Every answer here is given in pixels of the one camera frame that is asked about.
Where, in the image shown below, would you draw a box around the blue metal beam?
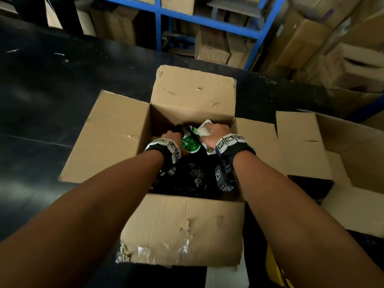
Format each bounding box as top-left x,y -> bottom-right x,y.
348,92 -> 384,123

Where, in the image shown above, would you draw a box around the stack of white label sheets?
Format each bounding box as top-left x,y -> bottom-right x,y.
205,252 -> 250,288

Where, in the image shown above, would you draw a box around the person's right hand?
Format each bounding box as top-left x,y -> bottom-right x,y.
199,122 -> 233,149

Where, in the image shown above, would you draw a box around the small cardboard box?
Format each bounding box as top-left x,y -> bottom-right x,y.
275,109 -> 384,239

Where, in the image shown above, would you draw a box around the black white marker wristband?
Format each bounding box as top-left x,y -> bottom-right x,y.
215,133 -> 256,168
144,138 -> 182,174

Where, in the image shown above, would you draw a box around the person's left forearm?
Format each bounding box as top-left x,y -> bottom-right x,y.
0,150 -> 164,288

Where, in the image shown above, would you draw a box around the shelved brown cartons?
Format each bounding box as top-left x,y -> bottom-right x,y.
45,0 -> 264,69

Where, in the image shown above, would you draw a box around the blue metal shelf rack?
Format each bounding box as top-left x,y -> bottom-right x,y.
102,0 -> 287,71

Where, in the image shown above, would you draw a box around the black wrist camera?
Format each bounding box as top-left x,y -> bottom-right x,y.
214,163 -> 238,192

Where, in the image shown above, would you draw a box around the yellow tape dispenser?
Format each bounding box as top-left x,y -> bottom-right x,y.
265,244 -> 294,288

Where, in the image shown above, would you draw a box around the person's left hand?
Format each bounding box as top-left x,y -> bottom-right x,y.
160,130 -> 190,156

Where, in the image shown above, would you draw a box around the pile of brown cartons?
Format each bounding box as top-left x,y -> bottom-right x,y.
259,0 -> 384,117

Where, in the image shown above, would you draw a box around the person's right forearm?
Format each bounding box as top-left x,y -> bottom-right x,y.
232,150 -> 384,288

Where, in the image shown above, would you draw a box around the grey stool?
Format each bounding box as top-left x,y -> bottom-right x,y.
206,0 -> 262,18

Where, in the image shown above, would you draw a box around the worn taped cardboard box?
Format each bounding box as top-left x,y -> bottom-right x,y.
58,65 -> 288,267

